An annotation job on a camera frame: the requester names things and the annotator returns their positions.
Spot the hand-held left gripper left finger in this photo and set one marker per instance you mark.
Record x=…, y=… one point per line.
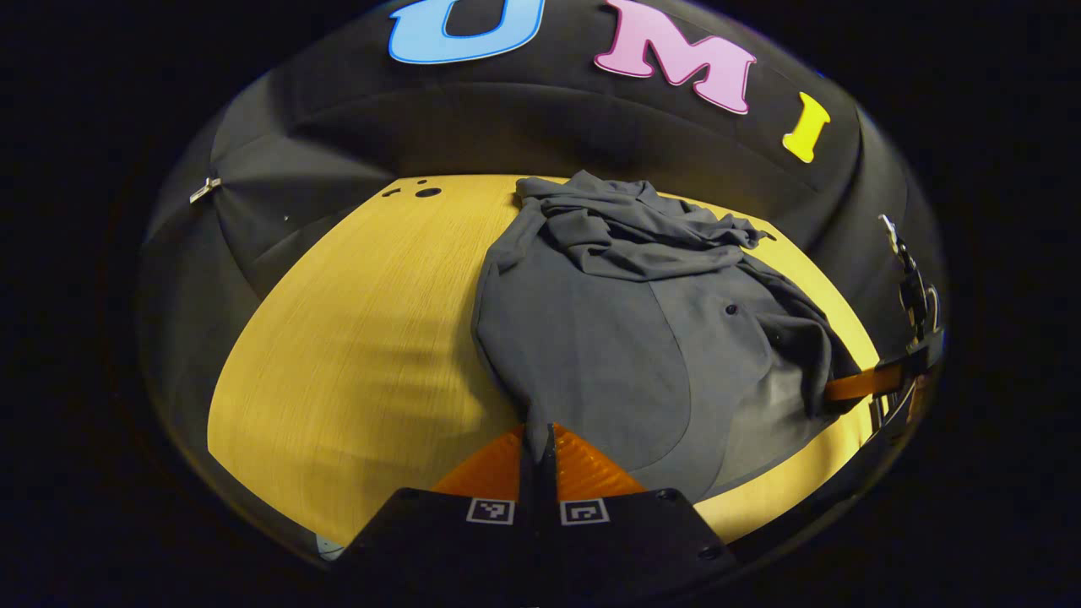
x=439, y=549

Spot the grey button shirt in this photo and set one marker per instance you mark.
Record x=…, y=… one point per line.
x=608, y=355

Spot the black backdrop cloth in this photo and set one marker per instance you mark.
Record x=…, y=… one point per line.
x=507, y=127

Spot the silver metal clip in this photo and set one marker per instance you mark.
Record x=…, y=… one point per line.
x=205, y=189

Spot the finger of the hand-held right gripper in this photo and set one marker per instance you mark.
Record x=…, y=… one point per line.
x=861, y=384

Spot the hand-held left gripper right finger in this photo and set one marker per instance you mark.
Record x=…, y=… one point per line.
x=625, y=549

